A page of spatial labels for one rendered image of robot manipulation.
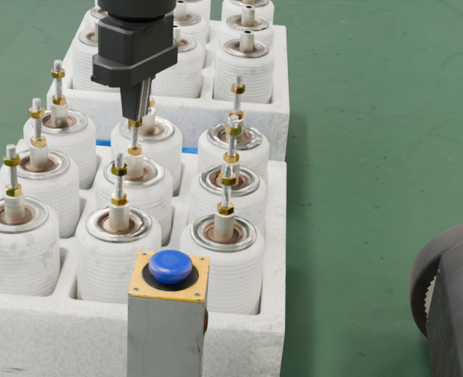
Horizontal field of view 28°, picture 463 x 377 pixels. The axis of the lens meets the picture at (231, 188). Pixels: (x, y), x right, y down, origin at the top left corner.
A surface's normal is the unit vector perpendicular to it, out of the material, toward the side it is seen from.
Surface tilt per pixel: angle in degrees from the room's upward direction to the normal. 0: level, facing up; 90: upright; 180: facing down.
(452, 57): 0
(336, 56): 0
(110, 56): 90
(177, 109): 90
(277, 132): 90
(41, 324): 90
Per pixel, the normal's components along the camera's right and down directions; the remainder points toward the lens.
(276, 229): 0.07, -0.86
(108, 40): -0.54, 0.40
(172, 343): -0.06, 0.51
